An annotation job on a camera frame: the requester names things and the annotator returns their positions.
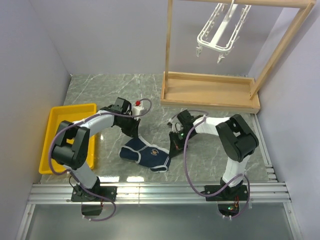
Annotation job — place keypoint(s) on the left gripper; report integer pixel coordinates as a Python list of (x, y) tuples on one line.
[(133, 132)]

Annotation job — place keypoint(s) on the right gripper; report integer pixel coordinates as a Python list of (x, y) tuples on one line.
[(176, 146)]

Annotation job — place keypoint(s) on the navy blue underwear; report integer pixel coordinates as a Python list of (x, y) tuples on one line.
[(147, 155)]

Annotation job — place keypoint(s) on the white clip hanger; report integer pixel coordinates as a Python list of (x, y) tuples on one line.
[(226, 10)]

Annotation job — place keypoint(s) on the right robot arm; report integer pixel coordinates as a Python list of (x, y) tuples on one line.
[(237, 138)]

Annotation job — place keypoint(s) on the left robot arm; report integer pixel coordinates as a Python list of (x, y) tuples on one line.
[(70, 146)]

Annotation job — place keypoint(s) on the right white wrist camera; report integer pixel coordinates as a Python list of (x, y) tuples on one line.
[(175, 126)]

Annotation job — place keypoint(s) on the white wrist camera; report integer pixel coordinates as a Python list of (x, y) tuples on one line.
[(175, 126), (138, 108)]

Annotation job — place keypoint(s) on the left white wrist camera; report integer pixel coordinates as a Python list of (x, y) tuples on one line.
[(138, 108)]

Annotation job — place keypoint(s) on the wooden hanging rack frame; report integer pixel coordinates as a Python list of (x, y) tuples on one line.
[(222, 92)]

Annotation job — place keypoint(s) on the aluminium rail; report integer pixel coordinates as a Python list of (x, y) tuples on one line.
[(155, 193)]

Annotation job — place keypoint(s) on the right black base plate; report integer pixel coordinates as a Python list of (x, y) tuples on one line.
[(238, 193)]

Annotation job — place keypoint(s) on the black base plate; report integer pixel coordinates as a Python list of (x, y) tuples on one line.
[(238, 193), (97, 195)]

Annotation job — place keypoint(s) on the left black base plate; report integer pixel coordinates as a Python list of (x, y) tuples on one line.
[(97, 195)]

